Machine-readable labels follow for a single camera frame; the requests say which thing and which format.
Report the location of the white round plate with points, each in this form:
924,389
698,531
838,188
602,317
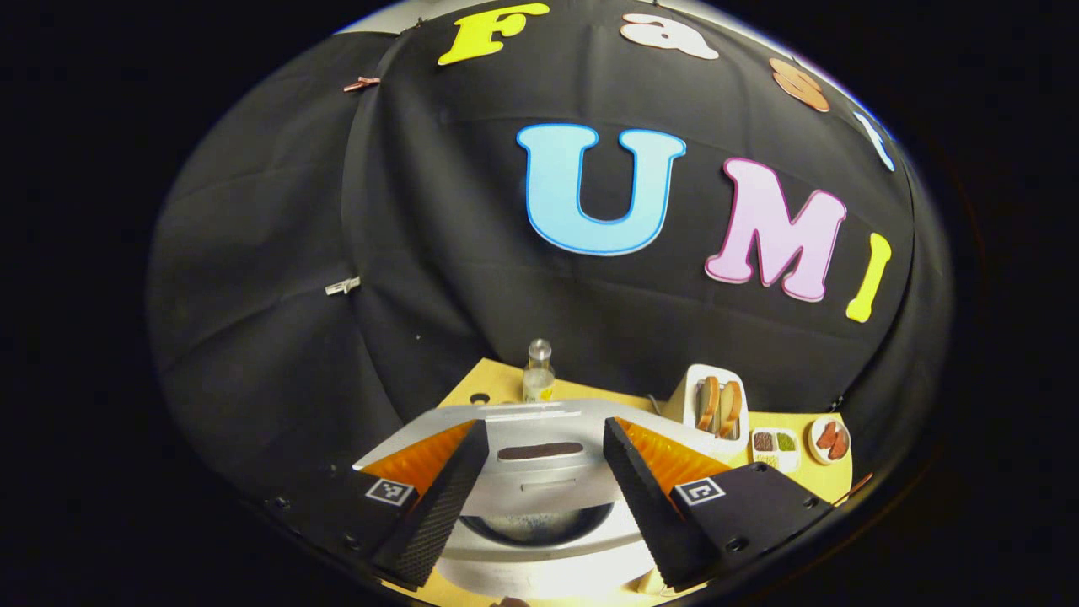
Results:
813,443

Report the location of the small glass bottle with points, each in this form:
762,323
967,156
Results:
539,379

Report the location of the dark wooden spoon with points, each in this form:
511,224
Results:
853,489

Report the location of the white rice cooker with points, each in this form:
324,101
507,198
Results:
539,489

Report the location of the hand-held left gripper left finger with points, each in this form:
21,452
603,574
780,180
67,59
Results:
438,514

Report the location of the toasted bread slice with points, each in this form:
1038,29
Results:
710,405
732,409

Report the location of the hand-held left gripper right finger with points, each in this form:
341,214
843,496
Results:
645,506

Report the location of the white toaster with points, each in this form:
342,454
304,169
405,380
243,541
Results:
679,403

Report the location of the white divided dish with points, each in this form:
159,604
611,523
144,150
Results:
791,460

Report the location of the copper clip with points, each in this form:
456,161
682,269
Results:
361,83

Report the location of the pile of green beans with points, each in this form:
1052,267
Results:
786,442

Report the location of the red meat slice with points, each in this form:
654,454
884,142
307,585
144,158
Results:
826,435
839,446

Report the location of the silver clip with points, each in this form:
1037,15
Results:
343,286

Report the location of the pile of brown beans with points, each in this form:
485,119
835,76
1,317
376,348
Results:
763,441

